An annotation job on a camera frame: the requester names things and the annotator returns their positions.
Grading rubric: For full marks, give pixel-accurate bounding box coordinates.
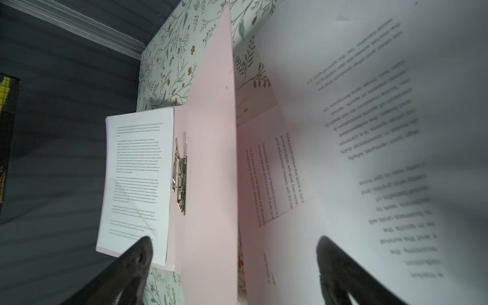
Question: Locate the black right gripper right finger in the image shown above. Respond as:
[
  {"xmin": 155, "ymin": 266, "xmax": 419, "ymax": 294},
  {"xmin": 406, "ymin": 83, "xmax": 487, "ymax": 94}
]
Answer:
[{"xmin": 316, "ymin": 236, "xmax": 405, "ymax": 304}]

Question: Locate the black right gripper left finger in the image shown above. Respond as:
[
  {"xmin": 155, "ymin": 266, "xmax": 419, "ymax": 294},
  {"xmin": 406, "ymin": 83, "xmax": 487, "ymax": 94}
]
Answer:
[{"xmin": 63, "ymin": 236, "xmax": 153, "ymax": 304}]

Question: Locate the printed paper sheet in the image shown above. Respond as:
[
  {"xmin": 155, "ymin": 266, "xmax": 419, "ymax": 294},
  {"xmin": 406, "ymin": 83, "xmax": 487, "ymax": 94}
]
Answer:
[
  {"xmin": 245, "ymin": 131, "xmax": 315, "ymax": 230},
  {"xmin": 96, "ymin": 108, "xmax": 174, "ymax": 266},
  {"xmin": 255, "ymin": 1, "xmax": 487, "ymax": 304}
]

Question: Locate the pink file folder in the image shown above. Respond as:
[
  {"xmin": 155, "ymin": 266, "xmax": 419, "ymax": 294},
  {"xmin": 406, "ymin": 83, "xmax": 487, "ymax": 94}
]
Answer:
[{"xmin": 95, "ymin": 5, "xmax": 329, "ymax": 305}]

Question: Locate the printed paper sheet front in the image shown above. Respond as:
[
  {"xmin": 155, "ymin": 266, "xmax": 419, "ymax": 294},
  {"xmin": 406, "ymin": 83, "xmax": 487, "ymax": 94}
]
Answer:
[{"xmin": 245, "ymin": 131, "xmax": 315, "ymax": 230}]

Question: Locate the black wire mesh basket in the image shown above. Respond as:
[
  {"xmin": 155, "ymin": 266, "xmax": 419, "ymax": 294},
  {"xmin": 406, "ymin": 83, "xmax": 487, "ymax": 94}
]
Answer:
[{"xmin": 1, "ymin": 73, "xmax": 20, "ymax": 205}]

